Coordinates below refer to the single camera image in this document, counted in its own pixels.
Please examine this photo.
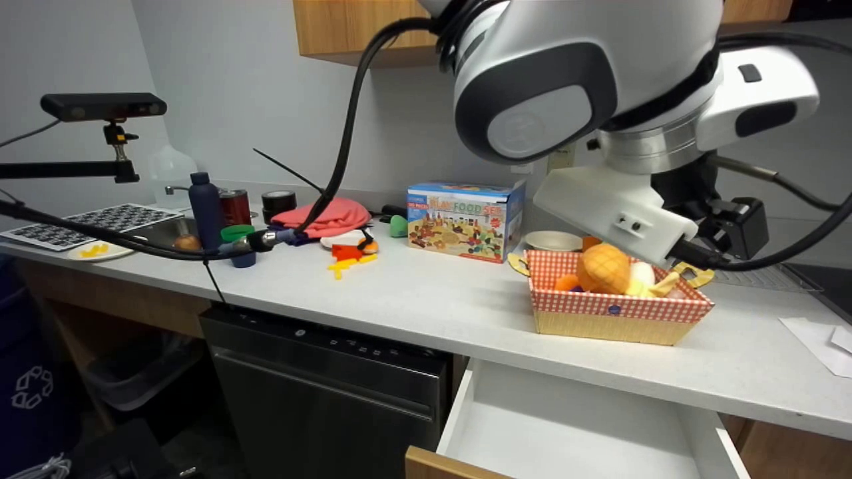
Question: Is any red fries toy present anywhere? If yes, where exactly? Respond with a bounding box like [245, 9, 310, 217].
[320, 230, 377, 278]

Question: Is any white keyboard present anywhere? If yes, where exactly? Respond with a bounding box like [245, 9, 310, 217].
[0, 201, 183, 255]

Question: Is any colourful toy food box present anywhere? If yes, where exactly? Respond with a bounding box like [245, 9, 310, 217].
[406, 182, 523, 263]

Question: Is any wooden front white drawer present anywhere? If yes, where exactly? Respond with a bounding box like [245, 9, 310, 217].
[404, 360, 751, 479]

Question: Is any black stereo camera on stand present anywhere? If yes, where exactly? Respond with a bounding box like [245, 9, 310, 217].
[0, 94, 168, 185]

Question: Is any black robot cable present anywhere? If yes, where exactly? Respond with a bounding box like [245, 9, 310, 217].
[0, 17, 448, 263]

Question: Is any red cloth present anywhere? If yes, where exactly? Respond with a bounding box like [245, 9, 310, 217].
[273, 198, 370, 241]

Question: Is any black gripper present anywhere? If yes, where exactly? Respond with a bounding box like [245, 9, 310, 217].
[651, 155, 768, 268]

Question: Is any black can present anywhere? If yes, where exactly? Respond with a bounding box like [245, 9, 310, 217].
[261, 193, 298, 222]

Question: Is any stainless steel dishwasher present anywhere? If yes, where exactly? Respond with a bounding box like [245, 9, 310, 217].
[199, 306, 456, 479]

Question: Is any orange stuffed pineapple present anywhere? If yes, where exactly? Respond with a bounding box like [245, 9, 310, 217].
[578, 245, 630, 295]

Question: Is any dark blue water bottle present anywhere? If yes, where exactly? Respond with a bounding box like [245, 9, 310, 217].
[188, 173, 220, 253]

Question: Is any red checkered wicker basket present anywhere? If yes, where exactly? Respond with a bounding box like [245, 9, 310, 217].
[527, 253, 714, 346]

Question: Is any dark red can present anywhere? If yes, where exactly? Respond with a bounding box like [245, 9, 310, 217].
[217, 189, 251, 227]

